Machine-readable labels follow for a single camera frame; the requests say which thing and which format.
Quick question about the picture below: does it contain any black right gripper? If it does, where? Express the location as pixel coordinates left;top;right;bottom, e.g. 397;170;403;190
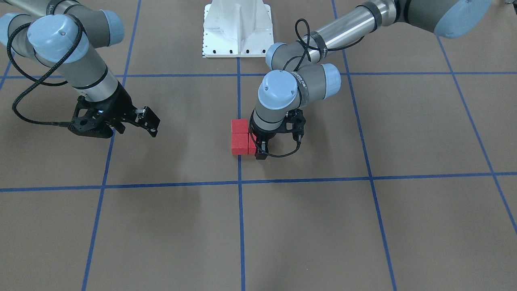
68;83;160;138

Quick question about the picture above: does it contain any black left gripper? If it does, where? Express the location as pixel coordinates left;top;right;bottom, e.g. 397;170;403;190
250;109;305;160

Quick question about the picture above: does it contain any red block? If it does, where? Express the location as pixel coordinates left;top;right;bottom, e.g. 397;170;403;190
231;118;249;134
231;133;249;155
248;135;256;155

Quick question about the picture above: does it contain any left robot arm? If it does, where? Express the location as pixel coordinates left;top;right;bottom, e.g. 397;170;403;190
248;0;491;160

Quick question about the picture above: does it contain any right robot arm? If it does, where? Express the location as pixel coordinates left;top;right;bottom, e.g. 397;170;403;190
1;0;160;138

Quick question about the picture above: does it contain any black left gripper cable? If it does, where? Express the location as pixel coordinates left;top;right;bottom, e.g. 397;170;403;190
248;18;365;159

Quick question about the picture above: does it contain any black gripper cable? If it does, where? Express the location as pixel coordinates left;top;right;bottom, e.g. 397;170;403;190
248;18;365;159
6;15;86;126

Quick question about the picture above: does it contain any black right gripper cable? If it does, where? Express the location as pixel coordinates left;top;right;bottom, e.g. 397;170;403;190
6;15;86;126

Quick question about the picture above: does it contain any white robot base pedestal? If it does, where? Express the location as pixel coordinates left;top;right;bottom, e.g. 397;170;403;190
202;0;274;58

